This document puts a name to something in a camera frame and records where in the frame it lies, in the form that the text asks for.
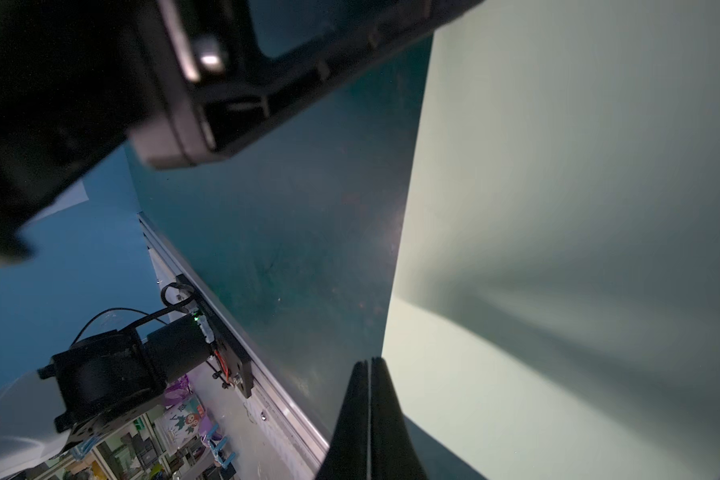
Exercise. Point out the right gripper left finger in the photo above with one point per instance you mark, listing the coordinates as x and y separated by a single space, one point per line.
347 456

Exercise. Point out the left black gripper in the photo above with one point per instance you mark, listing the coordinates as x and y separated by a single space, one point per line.
185 82

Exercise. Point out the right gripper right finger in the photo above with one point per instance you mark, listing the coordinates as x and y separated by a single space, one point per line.
392 454

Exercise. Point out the light green paper sheet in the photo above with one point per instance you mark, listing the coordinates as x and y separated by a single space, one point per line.
555 311

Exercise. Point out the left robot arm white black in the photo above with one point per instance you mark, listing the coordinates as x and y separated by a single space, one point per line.
93 387

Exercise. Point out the dark green table mat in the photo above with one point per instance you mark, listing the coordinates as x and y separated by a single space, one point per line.
298 235

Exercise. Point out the aluminium front rail bed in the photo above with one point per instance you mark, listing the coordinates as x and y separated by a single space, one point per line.
270 435

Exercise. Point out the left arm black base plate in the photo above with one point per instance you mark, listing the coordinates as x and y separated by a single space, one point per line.
235 364

